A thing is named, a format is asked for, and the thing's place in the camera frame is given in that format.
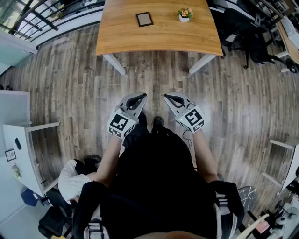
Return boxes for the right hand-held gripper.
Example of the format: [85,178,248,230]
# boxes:
[163,92,205,134]

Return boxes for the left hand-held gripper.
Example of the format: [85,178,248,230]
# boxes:
[107,92,147,140]

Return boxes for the black picture frame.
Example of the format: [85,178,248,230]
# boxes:
[135,12,154,28]

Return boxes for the person's left forearm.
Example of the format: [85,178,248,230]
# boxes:
[94,134,124,187]

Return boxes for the person's right forearm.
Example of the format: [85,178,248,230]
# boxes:
[192,129,220,184]

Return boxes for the white table leg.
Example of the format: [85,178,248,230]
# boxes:
[102,53,127,76]
[188,54,217,75]

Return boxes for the person's black clothing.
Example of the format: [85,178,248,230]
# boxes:
[72,112,245,239]

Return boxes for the potted orange flower plant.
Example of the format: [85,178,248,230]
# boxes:
[177,7,194,23]

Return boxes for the black office chair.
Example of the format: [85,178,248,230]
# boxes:
[38,189,73,239]
[242,28,289,70]
[217,8,257,59]

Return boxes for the dark patterned seat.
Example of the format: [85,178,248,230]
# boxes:
[237,185,257,213]

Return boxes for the black metal railing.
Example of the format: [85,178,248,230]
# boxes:
[8,0,105,42]

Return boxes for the wooden desk with white legs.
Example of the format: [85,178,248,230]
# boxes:
[275,16,299,73]

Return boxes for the small desk plant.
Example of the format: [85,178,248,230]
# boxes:
[11,163,23,179]

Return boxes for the blue bin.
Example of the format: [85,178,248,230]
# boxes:
[20,188,39,207]

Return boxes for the standing fan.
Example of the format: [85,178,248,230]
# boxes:
[285,206,299,221]

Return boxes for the black cable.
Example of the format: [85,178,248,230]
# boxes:
[181,126,195,150]

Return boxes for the white black shoulder strap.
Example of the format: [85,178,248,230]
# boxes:
[84,205,110,239]
[214,191,238,239]

